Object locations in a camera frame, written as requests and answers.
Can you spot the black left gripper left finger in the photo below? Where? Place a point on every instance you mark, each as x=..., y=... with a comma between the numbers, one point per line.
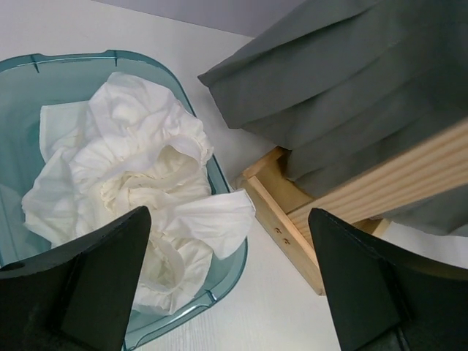
x=79, y=295

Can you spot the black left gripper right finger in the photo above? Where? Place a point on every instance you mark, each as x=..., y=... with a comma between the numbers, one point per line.
x=383, y=297

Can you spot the white skirt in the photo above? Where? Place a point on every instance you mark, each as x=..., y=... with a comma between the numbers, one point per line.
x=133, y=144

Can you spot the grey pleated skirt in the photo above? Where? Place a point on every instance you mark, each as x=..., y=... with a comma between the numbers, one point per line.
x=347, y=85

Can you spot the wooden clothes rack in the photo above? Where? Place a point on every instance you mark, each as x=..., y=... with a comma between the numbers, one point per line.
x=297, y=222

